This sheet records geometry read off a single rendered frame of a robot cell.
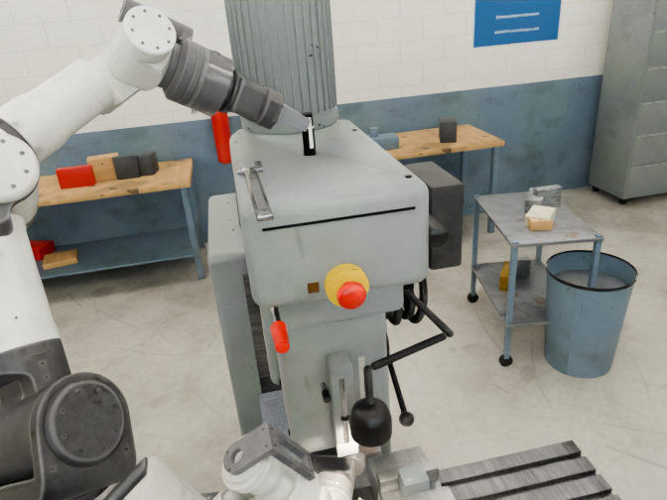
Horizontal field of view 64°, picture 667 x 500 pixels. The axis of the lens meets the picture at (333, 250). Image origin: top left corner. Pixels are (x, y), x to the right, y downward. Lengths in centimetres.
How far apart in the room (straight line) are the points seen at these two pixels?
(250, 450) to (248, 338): 88
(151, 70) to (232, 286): 74
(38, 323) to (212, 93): 38
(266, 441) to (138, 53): 50
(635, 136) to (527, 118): 101
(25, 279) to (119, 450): 20
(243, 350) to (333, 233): 83
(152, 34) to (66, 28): 444
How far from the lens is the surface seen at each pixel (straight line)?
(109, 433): 60
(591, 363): 348
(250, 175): 79
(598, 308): 324
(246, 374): 155
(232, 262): 137
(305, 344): 95
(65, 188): 485
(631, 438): 324
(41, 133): 71
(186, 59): 79
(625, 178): 604
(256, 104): 81
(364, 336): 97
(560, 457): 167
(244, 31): 106
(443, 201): 123
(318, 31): 106
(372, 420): 91
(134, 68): 79
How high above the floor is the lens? 212
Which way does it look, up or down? 25 degrees down
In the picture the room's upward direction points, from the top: 5 degrees counter-clockwise
